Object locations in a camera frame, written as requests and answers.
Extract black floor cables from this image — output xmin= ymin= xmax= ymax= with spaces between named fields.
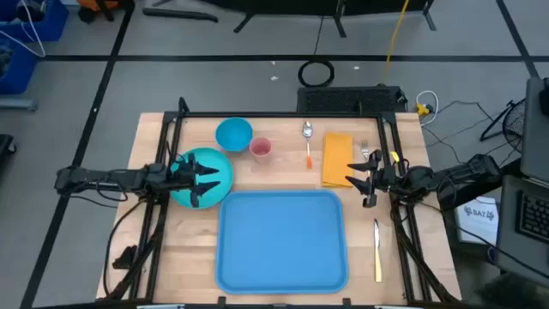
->
xmin=422 ymin=100 xmax=522 ymax=161

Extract black aluminium table frame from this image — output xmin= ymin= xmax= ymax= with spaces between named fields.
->
xmin=102 ymin=96 xmax=461 ymax=308

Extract orange and black object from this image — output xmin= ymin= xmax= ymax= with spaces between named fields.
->
xmin=75 ymin=0 xmax=124 ymax=23

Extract blue plastic bowl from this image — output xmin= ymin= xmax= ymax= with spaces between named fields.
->
xmin=214 ymin=117 xmax=254 ymax=153

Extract white looped cable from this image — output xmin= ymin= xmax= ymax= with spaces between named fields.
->
xmin=415 ymin=90 xmax=440 ymax=126

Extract small blue storage bin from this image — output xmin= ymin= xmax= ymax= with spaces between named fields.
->
xmin=0 ymin=0 xmax=69 ymax=44

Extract pink plastic cup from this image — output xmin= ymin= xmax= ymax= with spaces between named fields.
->
xmin=249 ymin=136 xmax=273 ymax=165

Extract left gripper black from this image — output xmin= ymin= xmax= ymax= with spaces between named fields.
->
xmin=165 ymin=153 xmax=221 ymax=209

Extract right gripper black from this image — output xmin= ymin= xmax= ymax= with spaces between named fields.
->
xmin=345 ymin=149 xmax=404 ymax=209

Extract black object at floor edge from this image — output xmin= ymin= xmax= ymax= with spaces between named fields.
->
xmin=0 ymin=134 xmax=17 ymax=156

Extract orange cloth napkin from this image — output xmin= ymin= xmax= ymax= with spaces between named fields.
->
xmin=321 ymin=132 xmax=355 ymax=189

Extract black bar on floor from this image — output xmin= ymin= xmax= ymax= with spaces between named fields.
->
xmin=142 ymin=7 xmax=219 ymax=23

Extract black wire fan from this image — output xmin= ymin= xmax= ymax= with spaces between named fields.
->
xmin=480 ymin=98 xmax=527 ymax=154

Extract metal knife yellow handle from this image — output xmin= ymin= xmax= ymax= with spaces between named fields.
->
xmin=372 ymin=218 xmax=383 ymax=283

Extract black stand legs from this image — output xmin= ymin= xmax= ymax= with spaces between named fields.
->
xmin=233 ymin=0 xmax=437 ymax=39

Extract yellow floor cable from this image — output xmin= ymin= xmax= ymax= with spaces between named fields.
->
xmin=382 ymin=0 xmax=411 ymax=86

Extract blue plastic tray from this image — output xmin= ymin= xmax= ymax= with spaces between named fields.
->
xmin=215 ymin=190 xmax=350 ymax=295

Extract coiled black cable ring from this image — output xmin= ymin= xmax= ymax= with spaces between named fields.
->
xmin=298 ymin=59 xmax=335 ymax=88

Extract grey flat floor bar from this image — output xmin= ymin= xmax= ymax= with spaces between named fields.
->
xmin=0 ymin=98 xmax=39 ymax=112

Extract white cable over bins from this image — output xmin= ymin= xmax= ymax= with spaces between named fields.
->
xmin=0 ymin=0 xmax=46 ymax=58

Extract black frame clamp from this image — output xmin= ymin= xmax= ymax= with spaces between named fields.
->
xmin=112 ymin=245 xmax=139 ymax=270

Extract metal spoon orange handle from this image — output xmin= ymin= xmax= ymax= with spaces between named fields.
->
xmin=302 ymin=121 xmax=314 ymax=170

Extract teal plastic plate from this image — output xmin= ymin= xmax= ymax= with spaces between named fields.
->
xmin=170 ymin=147 xmax=234 ymax=210

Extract black perforated box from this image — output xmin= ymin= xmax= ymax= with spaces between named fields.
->
xmin=296 ymin=85 xmax=407 ymax=114

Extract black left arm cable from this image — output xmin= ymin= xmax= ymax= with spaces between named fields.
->
xmin=102 ymin=198 xmax=148 ymax=297

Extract grey laptop with keyboard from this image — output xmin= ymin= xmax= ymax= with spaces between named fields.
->
xmin=496 ymin=174 xmax=549 ymax=281

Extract large blue storage bin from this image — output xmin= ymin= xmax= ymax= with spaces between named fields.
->
xmin=0 ymin=38 xmax=39 ymax=95

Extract white printed box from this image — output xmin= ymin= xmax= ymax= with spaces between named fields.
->
xmin=454 ymin=196 xmax=501 ymax=245

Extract grey laptop lid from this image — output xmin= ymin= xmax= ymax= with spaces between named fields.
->
xmin=520 ymin=76 xmax=549 ymax=182

